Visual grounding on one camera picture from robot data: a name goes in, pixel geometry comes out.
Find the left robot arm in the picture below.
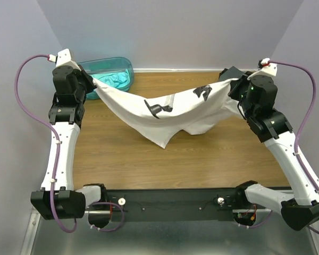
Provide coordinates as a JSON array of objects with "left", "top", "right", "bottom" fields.
[{"left": 30, "top": 64, "right": 107, "bottom": 220}]

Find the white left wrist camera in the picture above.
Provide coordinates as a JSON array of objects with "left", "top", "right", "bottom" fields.
[{"left": 47, "top": 48, "right": 81, "bottom": 70}]

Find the folded grey-green t shirt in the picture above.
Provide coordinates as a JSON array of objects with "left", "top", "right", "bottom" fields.
[{"left": 218, "top": 66, "right": 245, "bottom": 82}]

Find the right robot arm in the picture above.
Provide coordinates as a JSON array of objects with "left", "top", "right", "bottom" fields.
[{"left": 219, "top": 66, "right": 319, "bottom": 231}]

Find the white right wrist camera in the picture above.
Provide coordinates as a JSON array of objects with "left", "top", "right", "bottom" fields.
[{"left": 247, "top": 58, "right": 278, "bottom": 80}]

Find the white printed t shirt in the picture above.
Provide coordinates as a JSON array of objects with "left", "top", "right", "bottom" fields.
[{"left": 95, "top": 79, "right": 240, "bottom": 148}]

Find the teal t shirt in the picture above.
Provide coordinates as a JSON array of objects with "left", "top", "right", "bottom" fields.
[{"left": 91, "top": 70, "right": 131, "bottom": 92}]

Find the aluminium frame rail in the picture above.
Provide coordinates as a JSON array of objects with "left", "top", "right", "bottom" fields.
[{"left": 20, "top": 207, "right": 40, "bottom": 255}]

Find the teal plastic bin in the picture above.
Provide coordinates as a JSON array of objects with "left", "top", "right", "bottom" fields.
[{"left": 78, "top": 57, "right": 134, "bottom": 92}]

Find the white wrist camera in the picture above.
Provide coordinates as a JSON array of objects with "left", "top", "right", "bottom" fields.
[
  {"left": 247, "top": 58, "right": 278, "bottom": 80},
  {"left": 47, "top": 48, "right": 81, "bottom": 70}
]

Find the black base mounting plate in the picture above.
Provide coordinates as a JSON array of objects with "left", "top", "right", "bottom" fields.
[{"left": 83, "top": 187, "right": 272, "bottom": 229}]

